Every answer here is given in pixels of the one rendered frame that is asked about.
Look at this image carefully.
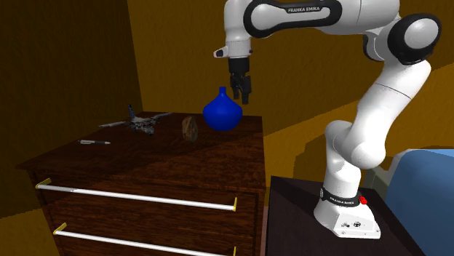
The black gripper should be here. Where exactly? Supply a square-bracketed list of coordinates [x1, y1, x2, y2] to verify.
[227, 57, 252, 105]

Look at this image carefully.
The blue round vase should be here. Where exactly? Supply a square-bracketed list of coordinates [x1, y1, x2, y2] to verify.
[202, 86, 244, 132]

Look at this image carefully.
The brown stone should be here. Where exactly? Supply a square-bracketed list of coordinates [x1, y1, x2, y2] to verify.
[181, 116, 199, 143]

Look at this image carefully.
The grey model airplane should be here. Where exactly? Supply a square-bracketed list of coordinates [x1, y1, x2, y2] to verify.
[98, 104, 173, 137]

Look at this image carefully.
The dark wooden chest of drawers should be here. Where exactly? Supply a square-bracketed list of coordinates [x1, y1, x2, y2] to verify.
[15, 111, 268, 256]

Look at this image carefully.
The dark robot stand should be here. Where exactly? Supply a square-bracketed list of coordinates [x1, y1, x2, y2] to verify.
[265, 175, 426, 256]

